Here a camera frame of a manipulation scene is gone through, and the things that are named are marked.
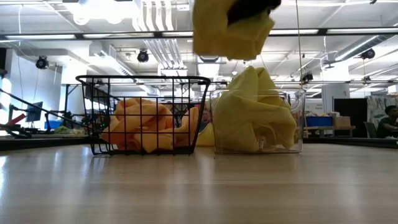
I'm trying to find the black wire basket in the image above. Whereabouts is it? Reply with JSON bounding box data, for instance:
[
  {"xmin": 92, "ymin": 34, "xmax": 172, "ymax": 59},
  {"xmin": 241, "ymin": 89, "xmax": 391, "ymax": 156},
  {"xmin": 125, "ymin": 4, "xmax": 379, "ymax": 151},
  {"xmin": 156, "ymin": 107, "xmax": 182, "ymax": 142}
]
[{"xmin": 75, "ymin": 75, "xmax": 211, "ymax": 156}]

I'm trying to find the overhead light bar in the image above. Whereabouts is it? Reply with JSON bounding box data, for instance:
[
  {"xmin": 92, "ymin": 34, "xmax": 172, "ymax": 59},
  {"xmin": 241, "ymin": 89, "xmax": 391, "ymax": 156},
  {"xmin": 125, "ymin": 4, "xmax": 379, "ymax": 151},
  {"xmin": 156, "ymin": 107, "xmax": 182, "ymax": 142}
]
[{"xmin": 0, "ymin": 27, "xmax": 398, "ymax": 42}]

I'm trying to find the yellow microfiber towel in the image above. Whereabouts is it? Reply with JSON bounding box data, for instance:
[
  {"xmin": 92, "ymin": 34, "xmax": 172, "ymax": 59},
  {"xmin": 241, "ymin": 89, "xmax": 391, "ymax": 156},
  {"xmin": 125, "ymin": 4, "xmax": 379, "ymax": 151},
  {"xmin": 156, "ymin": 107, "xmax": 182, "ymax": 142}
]
[
  {"xmin": 211, "ymin": 90, "xmax": 298, "ymax": 154},
  {"xmin": 228, "ymin": 65, "xmax": 282, "ymax": 103},
  {"xmin": 192, "ymin": 0, "xmax": 276, "ymax": 62},
  {"xmin": 195, "ymin": 122, "xmax": 216, "ymax": 147}
]

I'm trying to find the clear plastic bin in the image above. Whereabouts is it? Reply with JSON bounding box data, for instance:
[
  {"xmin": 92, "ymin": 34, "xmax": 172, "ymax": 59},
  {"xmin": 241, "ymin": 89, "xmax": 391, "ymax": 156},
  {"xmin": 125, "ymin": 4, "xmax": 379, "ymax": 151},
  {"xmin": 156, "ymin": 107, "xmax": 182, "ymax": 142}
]
[{"xmin": 210, "ymin": 88, "xmax": 307, "ymax": 155}]

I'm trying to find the seated person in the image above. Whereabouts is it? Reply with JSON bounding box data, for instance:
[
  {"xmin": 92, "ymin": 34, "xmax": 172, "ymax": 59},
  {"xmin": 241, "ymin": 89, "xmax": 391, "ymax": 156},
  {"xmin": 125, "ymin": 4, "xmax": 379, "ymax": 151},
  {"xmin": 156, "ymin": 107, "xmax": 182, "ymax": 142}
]
[{"xmin": 375, "ymin": 105, "xmax": 398, "ymax": 139}]

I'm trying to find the thin hanging cable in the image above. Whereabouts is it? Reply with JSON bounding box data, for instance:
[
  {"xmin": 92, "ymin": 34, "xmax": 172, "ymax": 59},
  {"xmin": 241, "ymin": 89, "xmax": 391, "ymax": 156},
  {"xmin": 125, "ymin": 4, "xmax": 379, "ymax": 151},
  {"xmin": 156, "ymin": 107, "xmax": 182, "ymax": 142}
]
[{"xmin": 294, "ymin": 0, "xmax": 304, "ymax": 91}]

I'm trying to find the orange microfiber towel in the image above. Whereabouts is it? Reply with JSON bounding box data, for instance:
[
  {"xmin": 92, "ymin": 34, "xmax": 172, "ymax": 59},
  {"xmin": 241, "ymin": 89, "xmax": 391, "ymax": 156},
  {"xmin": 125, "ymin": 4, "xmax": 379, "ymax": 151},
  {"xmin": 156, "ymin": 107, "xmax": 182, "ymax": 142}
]
[
  {"xmin": 101, "ymin": 98, "xmax": 177, "ymax": 154},
  {"xmin": 174, "ymin": 106, "xmax": 200, "ymax": 147}
]

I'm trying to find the cardboard box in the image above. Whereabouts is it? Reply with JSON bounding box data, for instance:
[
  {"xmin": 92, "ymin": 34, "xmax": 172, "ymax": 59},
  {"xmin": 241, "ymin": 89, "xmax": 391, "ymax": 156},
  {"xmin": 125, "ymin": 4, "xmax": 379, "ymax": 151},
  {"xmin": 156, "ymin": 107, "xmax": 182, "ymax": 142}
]
[{"xmin": 333, "ymin": 116, "xmax": 353, "ymax": 128}]

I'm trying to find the wooden background table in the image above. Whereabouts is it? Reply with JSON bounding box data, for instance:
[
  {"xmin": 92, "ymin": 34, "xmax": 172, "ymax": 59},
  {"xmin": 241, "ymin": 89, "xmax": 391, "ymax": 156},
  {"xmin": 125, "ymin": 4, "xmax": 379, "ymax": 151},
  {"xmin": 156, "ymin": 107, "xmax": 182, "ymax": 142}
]
[{"xmin": 303, "ymin": 125, "xmax": 357, "ymax": 138}]

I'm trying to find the black computer monitor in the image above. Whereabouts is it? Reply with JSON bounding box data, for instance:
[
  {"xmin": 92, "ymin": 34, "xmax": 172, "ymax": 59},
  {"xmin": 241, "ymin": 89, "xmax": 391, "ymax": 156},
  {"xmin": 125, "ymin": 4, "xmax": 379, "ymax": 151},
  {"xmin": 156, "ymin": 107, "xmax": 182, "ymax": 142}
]
[{"xmin": 26, "ymin": 101, "xmax": 45, "ymax": 123}]

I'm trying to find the blue storage bin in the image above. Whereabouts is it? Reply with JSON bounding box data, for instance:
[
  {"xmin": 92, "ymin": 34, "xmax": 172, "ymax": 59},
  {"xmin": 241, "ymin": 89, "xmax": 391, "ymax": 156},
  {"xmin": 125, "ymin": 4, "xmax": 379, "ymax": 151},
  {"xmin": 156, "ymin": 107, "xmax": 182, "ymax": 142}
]
[{"xmin": 306, "ymin": 116, "xmax": 334, "ymax": 128}]

